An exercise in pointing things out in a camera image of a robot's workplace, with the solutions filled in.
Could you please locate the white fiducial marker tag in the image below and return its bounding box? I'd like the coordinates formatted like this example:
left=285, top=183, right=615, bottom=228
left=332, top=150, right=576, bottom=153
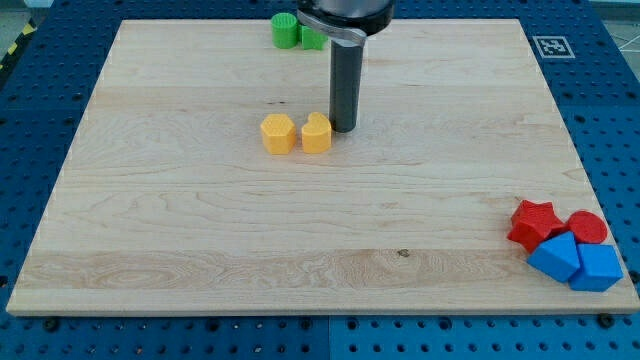
left=532, top=35, right=575, bottom=59

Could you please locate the red star block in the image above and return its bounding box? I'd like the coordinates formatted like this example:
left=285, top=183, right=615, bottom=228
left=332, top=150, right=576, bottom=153
left=507, top=200, right=566, bottom=253

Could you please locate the wooden board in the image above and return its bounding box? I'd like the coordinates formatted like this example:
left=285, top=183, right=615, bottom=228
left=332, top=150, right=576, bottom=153
left=7, top=19, right=639, bottom=317

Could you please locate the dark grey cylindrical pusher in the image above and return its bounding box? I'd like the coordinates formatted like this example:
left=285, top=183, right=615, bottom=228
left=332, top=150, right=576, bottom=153
left=329, top=40, right=363, bottom=133

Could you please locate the yellow hexagon block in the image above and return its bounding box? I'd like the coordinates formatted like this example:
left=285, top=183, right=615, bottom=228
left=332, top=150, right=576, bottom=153
left=260, top=114, right=296, bottom=155

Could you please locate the green circle block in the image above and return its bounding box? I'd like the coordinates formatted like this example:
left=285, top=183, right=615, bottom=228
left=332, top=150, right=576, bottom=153
left=270, top=12, right=299, bottom=49

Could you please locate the blue pentagon block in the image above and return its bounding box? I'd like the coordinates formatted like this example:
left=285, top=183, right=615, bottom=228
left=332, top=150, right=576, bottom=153
left=527, top=231, right=581, bottom=283

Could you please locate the red circle block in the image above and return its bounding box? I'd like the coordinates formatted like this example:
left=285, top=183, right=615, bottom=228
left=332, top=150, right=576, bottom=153
left=566, top=210, right=608, bottom=244

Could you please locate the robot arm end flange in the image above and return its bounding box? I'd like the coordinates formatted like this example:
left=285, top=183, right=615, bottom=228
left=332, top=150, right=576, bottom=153
left=296, top=0, right=395, bottom=47

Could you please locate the green star block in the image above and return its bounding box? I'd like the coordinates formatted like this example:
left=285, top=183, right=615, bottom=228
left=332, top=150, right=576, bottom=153
left=300, top=25, right=328, bottom=51

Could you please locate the yellow heart block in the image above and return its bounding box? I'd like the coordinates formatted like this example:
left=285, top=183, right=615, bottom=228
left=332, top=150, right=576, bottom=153
left=301, top=112, right=332, bottom=154

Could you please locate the blue cube block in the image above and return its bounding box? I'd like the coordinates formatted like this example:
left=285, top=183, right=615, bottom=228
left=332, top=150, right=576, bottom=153
left=569, top=244, right=623, bottom=292

